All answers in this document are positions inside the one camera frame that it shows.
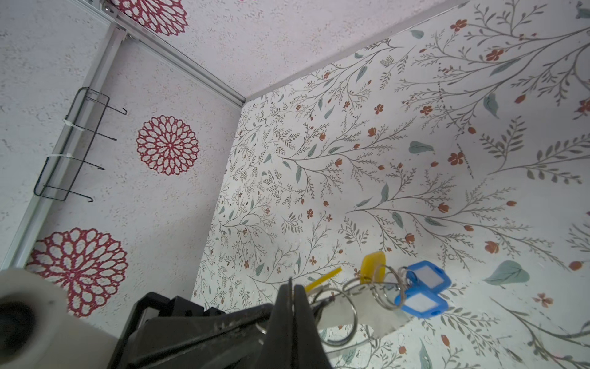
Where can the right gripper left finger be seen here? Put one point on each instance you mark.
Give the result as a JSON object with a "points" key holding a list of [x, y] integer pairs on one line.
{"points": [[278, 343]]}

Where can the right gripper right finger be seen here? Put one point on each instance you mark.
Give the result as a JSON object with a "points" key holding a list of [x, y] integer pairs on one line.
{"points": [[308, 352]]}

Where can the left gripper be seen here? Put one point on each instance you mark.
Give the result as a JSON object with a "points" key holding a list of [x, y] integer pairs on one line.
{"points": [[177, 333]]}

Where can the yellow key tag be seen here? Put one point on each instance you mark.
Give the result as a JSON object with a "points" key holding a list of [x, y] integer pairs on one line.
{"points": [[323, 279], [373, 268]]}

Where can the blue key tag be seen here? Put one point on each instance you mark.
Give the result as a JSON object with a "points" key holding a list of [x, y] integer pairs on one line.
{"points": [[422, 303], [428, 275]]}

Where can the black wire wall basket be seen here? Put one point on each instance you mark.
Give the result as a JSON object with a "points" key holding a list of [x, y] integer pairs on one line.
{"points": [[82, 125]]}

